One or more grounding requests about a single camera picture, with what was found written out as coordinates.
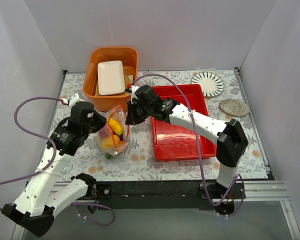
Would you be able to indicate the dark red round fruit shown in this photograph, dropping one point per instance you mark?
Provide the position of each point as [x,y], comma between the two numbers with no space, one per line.
[104,132]

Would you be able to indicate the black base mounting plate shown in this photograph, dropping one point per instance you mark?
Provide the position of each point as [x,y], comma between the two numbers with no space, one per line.
[161,202]

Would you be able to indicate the white striped round plate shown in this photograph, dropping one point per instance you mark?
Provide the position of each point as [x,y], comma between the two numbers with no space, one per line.
[212,85]

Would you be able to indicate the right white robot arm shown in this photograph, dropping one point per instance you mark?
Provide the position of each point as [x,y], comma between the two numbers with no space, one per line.
[229,137]

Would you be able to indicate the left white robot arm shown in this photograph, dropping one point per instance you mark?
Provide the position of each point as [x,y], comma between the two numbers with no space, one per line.
[35,209]

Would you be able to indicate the orange plastic bin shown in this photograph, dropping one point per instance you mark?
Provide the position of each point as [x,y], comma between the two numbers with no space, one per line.
[130,59]

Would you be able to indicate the yellow tray in bin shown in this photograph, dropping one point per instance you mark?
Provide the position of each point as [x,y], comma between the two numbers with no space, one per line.
[127,78]

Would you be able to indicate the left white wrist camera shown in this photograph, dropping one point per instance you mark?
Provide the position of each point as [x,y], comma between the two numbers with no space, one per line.
[75,98]

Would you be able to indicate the orange green mango toy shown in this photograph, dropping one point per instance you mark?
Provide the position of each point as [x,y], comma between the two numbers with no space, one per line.
[109,156]

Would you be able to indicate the yellow elongated mango toy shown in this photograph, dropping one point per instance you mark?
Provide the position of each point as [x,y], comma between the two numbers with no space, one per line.
[116,126]

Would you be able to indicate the white rectangular plate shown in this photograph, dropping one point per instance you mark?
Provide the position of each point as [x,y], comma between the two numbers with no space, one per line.
[110,76]

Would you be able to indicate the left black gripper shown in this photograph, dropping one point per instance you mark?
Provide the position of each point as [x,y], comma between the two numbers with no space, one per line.
[98,122]

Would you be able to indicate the clear zip top bag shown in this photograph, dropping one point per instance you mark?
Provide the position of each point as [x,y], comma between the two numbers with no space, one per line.
[119,115]

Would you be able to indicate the red plastic tray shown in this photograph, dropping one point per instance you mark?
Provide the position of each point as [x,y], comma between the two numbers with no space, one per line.
[176,143]

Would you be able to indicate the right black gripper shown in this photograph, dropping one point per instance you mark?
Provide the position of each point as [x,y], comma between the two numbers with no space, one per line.
[133,114]

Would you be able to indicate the speckled round coaster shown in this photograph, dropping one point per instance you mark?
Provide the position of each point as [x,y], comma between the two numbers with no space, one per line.
[234,107]

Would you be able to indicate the aluminium frame rail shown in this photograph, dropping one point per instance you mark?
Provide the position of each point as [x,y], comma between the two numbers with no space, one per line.
[253,190]

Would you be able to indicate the floral table mat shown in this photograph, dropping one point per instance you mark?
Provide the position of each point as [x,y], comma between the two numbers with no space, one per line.
[138,163]

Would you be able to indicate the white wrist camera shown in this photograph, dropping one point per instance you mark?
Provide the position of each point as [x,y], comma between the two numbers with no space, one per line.
[131,90]
[75,98]

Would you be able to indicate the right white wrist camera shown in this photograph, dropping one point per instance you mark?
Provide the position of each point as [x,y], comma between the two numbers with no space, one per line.
[131,90]

